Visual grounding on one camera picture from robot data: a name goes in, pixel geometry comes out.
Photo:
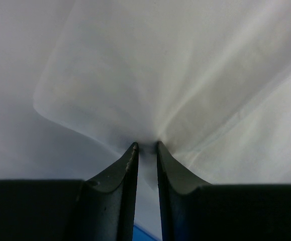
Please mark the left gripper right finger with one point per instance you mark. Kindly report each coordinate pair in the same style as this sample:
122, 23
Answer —
193, 209

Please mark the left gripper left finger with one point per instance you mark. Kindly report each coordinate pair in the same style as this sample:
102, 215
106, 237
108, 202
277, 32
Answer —
100, 208

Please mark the white t-shirt with robot print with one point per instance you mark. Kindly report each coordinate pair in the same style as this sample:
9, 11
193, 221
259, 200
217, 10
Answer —
210, 79

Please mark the blue plastic bin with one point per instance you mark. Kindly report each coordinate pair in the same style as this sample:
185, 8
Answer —
141, 235

